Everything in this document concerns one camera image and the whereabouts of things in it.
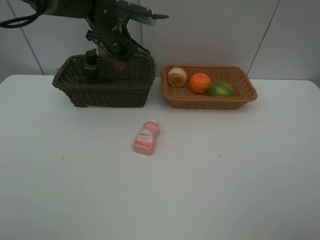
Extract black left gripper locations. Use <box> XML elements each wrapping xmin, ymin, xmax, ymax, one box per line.
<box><xmin>85</xmin><ymin>15</ymin><xmax>150</xmax><ymax>59</ymax></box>

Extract dark green pump bottle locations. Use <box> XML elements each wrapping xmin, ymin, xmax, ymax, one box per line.
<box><xmin>85</xmin><ymin>48</ymin><xmax>99</xmax><ymax>85</ymax></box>

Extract translucent mauve plastic cup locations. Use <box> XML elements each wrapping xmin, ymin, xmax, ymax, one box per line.
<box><xmin>98</xmin><ymin>46</ymin><xmax>128</xmax><ymax>71</ymax></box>

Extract round bread bun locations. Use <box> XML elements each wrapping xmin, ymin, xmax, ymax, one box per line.
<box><xmin>167</xmin><ymin>67</ymin><xmax>187</xmax><ymax>88</ymax></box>

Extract orange tangerine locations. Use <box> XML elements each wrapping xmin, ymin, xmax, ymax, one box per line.
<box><xmin>188</xmin><ymin>72</ymin><xmax>211</xmax><ymax>94</ymax></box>

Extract pink lotion bottle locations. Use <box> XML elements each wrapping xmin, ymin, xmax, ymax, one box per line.
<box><xmin>133</xmin><ymin>119</ymin><xmax>160</xmax><ymax>155</ymax></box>

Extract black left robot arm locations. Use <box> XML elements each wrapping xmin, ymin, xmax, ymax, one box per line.
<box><xmin>0</xmin><ymin>0</ymin><xmax>152</xmax><ymax>60</ymax></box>

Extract dark brown wicker basket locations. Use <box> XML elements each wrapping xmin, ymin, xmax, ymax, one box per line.
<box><xmin>52</xmin><ymin>54</ymin><xmax>156</xmax><ymax>108</ymax></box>

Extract tan wicker basket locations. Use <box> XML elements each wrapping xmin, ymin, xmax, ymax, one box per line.
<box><xmin>161</xmin><ymin>64</ymin><xmax>258</xmax><ymax>110</ymax></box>

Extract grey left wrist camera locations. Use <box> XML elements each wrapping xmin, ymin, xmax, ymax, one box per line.
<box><xmin>116</xmin><ymin>0</ymin><xmax>170</xmax><ymax>26</ymax></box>

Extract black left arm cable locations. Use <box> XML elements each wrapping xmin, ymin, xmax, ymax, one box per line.
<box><xmin>0</xmin><ymin>0</ymin><xmax>48</xmax><ymax>29</ymax></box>

